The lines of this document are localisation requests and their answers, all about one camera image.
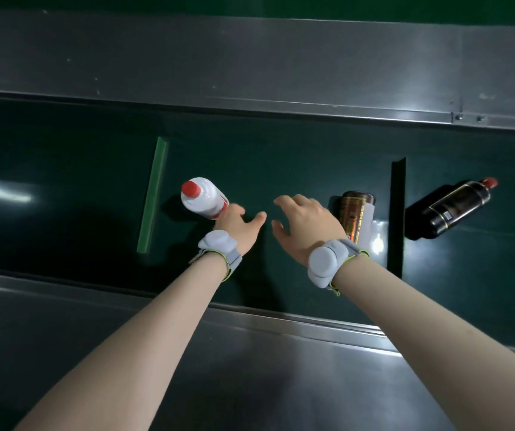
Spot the person's right forearm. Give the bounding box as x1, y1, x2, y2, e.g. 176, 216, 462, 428
331, 255, 515, 431

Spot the person's left forearm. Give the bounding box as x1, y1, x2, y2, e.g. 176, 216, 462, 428
15, 253, 229, 431

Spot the person's right hand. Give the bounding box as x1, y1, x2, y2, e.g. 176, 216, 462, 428
271, 194, 348, 268

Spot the brown bottle with gold label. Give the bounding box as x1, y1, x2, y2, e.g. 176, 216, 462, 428
339, 190, 377, 247

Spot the person's left hand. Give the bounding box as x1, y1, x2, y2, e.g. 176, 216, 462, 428
215, 203, 267, 256

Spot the metal conveyor side panel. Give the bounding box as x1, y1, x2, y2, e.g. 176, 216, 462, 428
0, 265, 515, 431

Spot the green belt cleat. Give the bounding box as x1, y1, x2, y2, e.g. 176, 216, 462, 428
136, 136, 169, 255

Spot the dark green conveyor belt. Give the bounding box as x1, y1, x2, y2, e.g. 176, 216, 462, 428
0, 92, 515, 350

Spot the wide metal conveyor side rail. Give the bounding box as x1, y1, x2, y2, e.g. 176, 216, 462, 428
0, 9, 515, 133

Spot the black bottle with red cap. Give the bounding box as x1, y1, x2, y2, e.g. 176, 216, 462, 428
419, 177, 499, 240

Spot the grey wrist tracker band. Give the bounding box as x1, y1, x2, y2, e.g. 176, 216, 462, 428
189, 230, 243, 283
307, 239, 370, 297

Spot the black belt cleat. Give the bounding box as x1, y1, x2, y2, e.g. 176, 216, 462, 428
387, 157, 407, 280

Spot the white bottle with red cap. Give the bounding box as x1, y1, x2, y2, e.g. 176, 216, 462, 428
180, 177, 230, 220

